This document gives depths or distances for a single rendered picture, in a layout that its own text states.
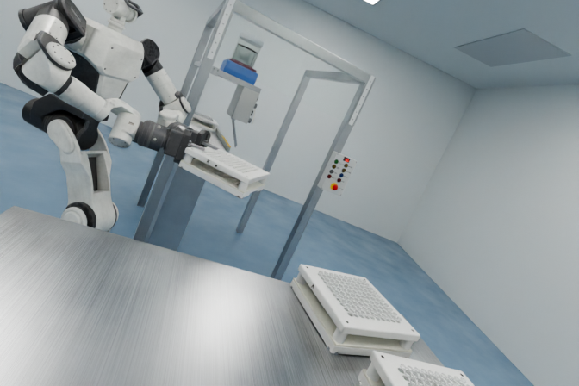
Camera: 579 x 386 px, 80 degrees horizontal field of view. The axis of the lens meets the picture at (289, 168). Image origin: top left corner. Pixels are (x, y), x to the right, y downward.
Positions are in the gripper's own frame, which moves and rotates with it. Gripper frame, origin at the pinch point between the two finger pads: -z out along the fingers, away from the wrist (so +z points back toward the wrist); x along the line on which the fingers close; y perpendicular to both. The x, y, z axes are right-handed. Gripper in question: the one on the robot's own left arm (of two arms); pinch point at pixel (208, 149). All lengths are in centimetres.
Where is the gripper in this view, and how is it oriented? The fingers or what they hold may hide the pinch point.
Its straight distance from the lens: 134.8
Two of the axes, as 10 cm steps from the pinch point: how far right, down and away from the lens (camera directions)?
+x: -3.9, 9.1, 1.5
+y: -3.4, 0.1, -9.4
